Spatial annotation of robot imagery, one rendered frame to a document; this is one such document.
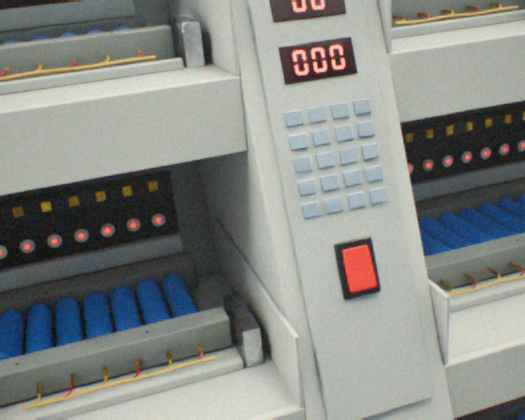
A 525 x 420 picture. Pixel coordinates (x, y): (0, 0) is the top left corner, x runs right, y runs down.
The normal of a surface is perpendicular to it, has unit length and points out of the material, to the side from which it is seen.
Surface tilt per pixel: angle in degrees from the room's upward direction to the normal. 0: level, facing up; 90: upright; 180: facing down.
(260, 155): 90
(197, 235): 90
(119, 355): 110
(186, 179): 90
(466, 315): 20
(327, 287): 90
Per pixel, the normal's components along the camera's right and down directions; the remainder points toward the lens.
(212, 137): 0.31, 0.34
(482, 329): -0.09, -0.92
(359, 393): 0.25, 0.00
